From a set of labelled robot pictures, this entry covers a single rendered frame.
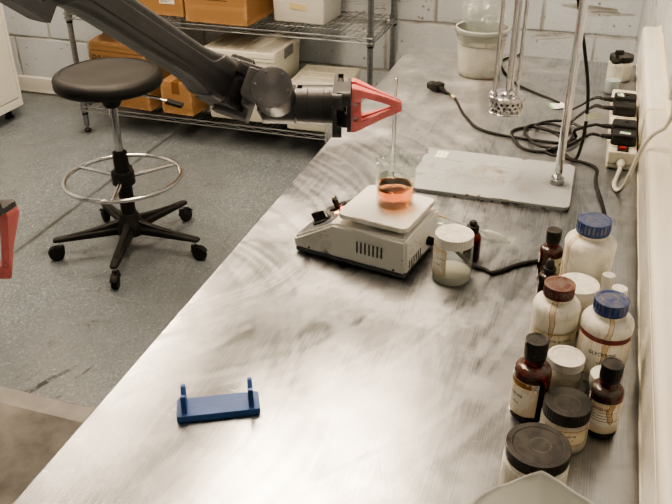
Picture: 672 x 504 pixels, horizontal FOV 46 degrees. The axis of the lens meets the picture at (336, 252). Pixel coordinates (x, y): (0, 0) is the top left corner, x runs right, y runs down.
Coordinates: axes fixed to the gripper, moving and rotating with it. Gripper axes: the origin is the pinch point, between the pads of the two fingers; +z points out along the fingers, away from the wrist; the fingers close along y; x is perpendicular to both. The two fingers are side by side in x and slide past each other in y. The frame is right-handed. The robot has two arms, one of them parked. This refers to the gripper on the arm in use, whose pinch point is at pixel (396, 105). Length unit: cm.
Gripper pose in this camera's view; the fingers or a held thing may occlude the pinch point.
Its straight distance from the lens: 117.6
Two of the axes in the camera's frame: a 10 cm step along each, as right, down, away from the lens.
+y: 0.3, -5.0, 8.6
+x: 0.0, 8.6, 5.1
